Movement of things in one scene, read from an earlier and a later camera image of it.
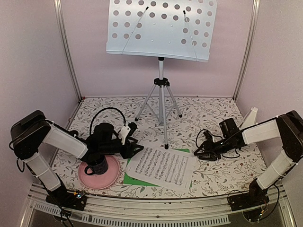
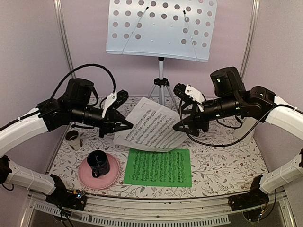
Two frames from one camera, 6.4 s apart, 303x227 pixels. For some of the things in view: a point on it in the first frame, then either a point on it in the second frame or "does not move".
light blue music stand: x=178 y=29 does not move
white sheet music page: x=174 y=169 → x=153 y=127
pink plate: x=99 y=181 does not move
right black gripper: x=207 y=145 → x=190 y=121
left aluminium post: x=59 y=10 does not move
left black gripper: x=129 y=147 → x=110 y=122
